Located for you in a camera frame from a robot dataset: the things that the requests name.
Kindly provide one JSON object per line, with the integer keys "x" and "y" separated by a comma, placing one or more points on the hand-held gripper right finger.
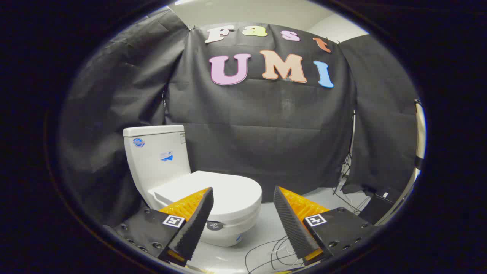
{"x": 291, "y": 222}

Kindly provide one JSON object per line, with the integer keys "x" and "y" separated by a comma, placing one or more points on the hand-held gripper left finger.
{"x": 196, "y": 222}

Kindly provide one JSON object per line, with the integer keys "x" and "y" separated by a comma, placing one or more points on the white toilet lid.
{"x": 232, "y": 190}

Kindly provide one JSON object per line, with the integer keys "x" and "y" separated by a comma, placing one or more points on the black lid pull tab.
{"x": 215, "y": 225}

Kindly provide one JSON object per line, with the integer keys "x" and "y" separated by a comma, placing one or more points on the white ceramic toilet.
{"x": 156, "y": 163}

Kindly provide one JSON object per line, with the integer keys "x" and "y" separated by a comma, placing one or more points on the metal tripod stand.
{"x": 348, "y": 160}

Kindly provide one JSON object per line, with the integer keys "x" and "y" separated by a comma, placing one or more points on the black floor box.
{"x": 376, "y": 207}

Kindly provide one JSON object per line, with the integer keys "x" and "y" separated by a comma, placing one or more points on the black backdrop cloth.
{"x": 258, "y": 125}

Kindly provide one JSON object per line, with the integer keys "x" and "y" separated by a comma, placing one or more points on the white upright pole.
{"x": 420, "y": 129}

